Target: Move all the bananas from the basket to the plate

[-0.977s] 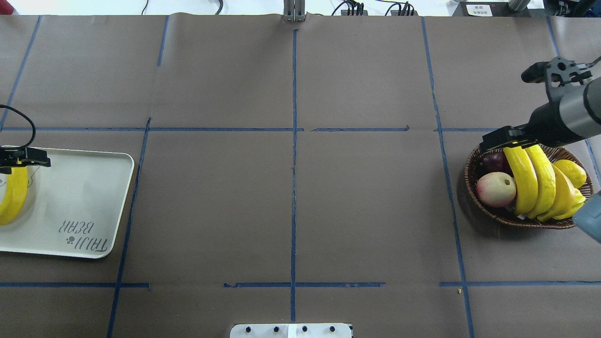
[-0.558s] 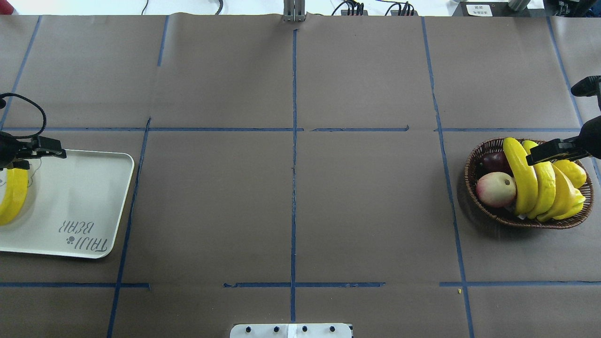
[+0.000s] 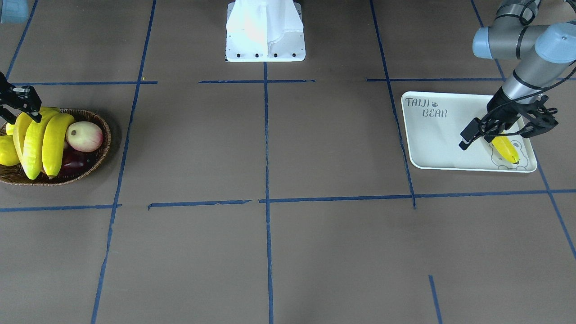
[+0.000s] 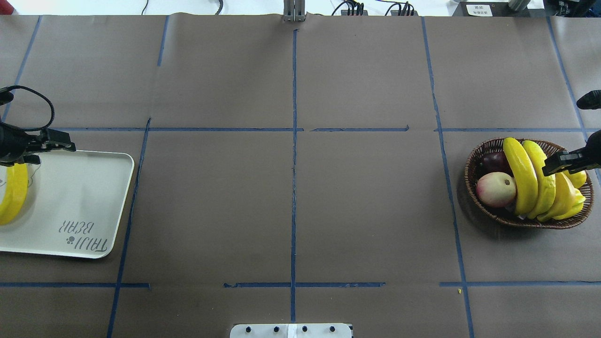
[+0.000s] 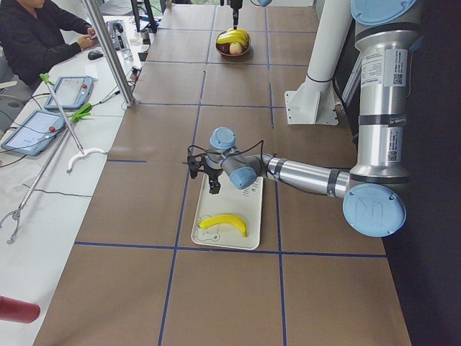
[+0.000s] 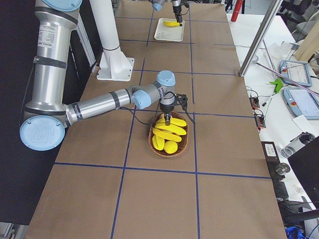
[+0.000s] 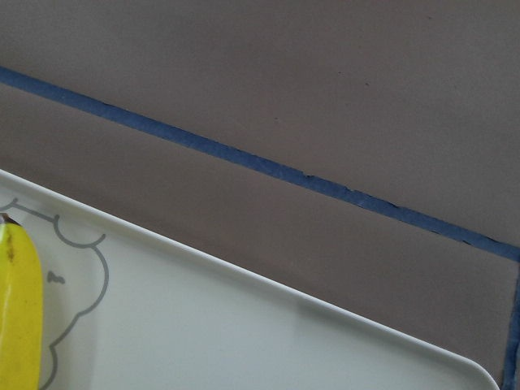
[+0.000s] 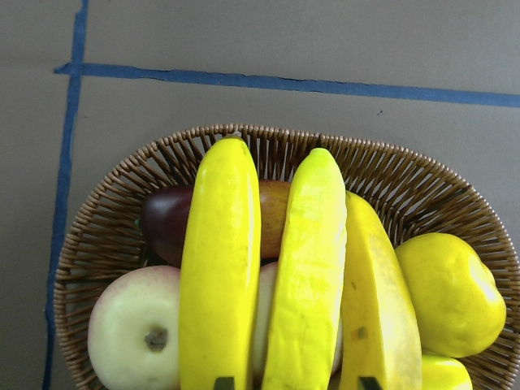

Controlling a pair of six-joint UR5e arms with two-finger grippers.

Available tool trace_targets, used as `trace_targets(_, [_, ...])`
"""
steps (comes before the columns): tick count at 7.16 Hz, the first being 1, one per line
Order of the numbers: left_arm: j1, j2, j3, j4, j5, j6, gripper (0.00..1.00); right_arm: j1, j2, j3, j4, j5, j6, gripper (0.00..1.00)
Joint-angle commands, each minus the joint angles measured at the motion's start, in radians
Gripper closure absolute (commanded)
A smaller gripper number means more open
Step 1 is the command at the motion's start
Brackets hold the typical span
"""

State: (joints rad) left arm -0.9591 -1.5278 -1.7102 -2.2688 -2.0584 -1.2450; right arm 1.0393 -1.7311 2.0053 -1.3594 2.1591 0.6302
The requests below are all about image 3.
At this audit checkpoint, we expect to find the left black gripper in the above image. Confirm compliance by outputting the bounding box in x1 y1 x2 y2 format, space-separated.
459 90 559 150

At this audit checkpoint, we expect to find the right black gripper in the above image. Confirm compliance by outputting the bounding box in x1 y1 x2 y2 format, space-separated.
0 72 42 125

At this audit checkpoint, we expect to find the yellow banana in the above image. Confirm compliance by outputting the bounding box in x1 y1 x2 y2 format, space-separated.
13 112 33 162
22 109 60 180
41 113 75 178
490 137 520 165

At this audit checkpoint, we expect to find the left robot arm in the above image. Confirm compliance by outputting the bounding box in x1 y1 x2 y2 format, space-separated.
459 0 576 150

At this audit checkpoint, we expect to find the yellow starfruit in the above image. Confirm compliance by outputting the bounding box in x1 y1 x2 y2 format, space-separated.
4 123 14 136

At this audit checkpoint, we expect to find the yellow lemon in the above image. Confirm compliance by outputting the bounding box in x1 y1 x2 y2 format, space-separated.
0 135 20 167

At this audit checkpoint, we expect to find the cream bear tray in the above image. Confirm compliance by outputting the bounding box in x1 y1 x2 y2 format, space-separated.
401 91 538 173

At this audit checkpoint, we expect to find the black cable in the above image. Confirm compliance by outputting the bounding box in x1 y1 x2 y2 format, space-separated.
477 0 576 138

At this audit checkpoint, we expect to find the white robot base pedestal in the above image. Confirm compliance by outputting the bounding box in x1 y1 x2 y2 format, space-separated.
225 0 306 62

